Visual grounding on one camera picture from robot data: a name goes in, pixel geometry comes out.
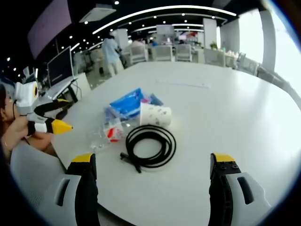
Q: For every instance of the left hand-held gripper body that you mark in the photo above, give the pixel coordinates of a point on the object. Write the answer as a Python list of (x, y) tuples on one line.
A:
[(26, 95)]

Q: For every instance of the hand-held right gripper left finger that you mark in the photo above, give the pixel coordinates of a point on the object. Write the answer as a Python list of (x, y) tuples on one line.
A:
[(70, 188)]

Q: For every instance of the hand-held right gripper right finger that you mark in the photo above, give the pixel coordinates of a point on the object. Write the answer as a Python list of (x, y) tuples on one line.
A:
[(237, 188)]

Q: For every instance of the clear plastic bag item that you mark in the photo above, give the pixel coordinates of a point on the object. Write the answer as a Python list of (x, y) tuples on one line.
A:
[(98, 139)]

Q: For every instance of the red white striped packet item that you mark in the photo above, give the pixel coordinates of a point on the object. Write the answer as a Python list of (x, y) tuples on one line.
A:
[(114, 134)]

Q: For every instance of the clear blue plastic wrapper item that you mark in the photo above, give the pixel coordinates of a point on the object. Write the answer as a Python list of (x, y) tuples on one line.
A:
[(115, 117)]

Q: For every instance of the large blue packet item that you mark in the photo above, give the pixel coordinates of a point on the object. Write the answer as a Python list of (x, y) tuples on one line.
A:
[(127, 102)]

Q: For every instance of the pink purple packet item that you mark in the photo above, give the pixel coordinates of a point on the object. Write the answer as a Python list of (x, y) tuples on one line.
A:
[(145, 98)]

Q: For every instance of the white patterned paper cup item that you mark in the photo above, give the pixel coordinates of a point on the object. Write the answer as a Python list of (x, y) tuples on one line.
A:
[(157, 115)]

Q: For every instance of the small blue packet item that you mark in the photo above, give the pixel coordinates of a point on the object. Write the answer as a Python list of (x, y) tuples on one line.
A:
[(157, 99)]

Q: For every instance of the person's left hand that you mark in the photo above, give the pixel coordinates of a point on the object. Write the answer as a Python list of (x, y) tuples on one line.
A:
[(18, 126)]

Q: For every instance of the white office desk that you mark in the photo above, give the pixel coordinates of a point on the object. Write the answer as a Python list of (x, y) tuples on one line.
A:
[(62, 90)]

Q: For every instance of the person's head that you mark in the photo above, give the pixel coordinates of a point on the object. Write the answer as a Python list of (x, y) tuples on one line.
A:
[(5, 110)]

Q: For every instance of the grey mesh chair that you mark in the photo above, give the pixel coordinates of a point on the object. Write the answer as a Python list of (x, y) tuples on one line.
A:
[(33, 174)]

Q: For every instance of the computer monitor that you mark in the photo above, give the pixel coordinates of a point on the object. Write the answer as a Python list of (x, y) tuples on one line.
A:
[(60, 67)]

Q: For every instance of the white table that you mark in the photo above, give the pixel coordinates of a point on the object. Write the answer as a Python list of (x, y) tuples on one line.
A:
[(211, 122)]

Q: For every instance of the white office chair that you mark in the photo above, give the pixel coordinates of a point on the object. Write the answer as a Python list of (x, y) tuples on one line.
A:
[(184, 53), (268, 73), (214, 57), (138, 54), (163, 53)]

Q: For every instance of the ceiling air conditioner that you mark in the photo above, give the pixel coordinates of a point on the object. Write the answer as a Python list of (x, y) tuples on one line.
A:
[(98, 13)]

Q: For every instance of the green potted plant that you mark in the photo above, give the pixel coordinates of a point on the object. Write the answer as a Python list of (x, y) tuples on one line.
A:
[(213, 45)]

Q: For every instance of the curved ceiling light strip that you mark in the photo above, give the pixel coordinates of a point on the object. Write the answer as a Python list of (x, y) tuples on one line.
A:
[(164, 10)]

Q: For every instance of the large wall screen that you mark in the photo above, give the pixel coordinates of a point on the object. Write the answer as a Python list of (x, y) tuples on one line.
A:
[(47, 26)]

